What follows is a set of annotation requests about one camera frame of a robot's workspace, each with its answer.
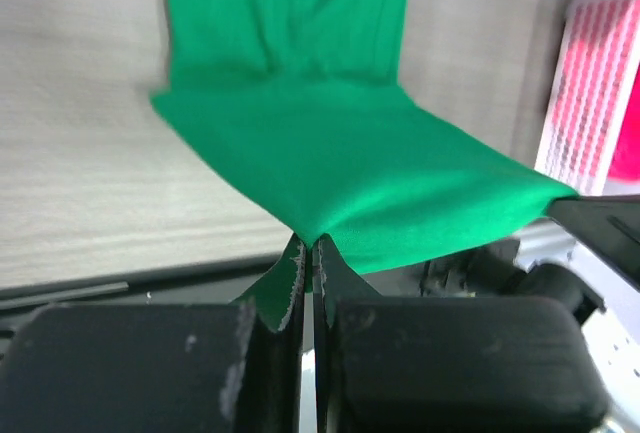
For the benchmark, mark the white plastic basket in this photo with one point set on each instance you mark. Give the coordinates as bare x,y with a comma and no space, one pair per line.
592,85

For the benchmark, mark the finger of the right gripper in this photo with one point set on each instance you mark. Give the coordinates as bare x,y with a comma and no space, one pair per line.
606,229

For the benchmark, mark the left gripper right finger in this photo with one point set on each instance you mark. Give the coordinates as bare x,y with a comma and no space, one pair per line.
446,364

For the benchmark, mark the pink t-shirt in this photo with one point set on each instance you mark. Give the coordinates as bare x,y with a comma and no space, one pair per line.
625,161

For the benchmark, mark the green t-shirt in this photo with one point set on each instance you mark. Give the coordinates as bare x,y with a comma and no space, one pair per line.
297,105

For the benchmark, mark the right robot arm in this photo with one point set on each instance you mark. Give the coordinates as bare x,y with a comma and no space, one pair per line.
536,262

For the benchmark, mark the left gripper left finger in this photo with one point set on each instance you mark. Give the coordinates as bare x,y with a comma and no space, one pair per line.
198,348

